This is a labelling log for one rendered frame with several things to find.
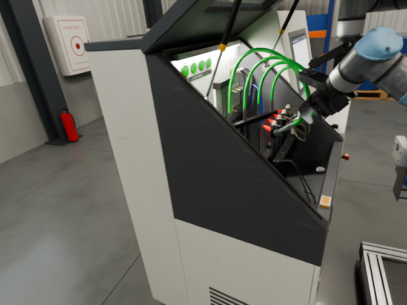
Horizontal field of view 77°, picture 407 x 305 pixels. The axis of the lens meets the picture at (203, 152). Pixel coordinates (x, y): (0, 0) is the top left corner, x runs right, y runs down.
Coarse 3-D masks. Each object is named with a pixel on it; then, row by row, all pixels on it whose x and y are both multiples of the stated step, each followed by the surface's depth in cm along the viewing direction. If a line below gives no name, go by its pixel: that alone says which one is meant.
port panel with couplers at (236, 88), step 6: (228, 60) 122; (234, 60) 128; (228, 66) 123; (228, 72) 125; (234, 78) 132; (234, 84) 133; (234, 90) 134; (234, 96) 135; (234, 102) 136; (234, 108) 138; (240, 108) 137; (234, 114) 139
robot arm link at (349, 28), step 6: (342, 24) 77; (348, 24) 75; (354, 24) 75; (360, 24) 75; (336, 30) 80; (342, 30) 77; (348, 30) 76; (354, 30) 76; (360, 30) 76; (342, 36) 78; (348, 36) 77
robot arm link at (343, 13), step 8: (344, 0) 74; (352, 0) 73; (360, 0) 72; (368, 0) 73; (376, 0) 74; (344, 8) 75; (352, 8) 73; (360, 8) 73; (368, 8) 75; (344, 16) 76; (352, 16) 74; (360, 16) 74
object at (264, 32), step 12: (276, 12) 119; (288, 12) 136; (300, 12) 161; (252, 24) 126; (264, 24) 124; (276, 24) 121; (288, 24) 134; (300, 24) 158; (240, 36) 132; (252, 36) 129; (264, 36) 126; (276, 36) 123; (288, 36) 133; (276, 48) 126; (288, 48) 131; (276, 60) 128; (288, 72) 128
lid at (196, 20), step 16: (192, 0) 63; (208, 0) 66; (224, 0) 78; (256, 0) 98; (272, 0) 112; (176, 16) 67; (192, 16) 71; (208, 16) 79; (224, 16) 88; (240, 16) 101; (256, 16) 117; (160, 32) 72; (176, 32) 76; (192, 32) 84; (208, 32) 96; (240, 32) 130; (144, 48) 77; (160, 48) 82; (176, 48) 90
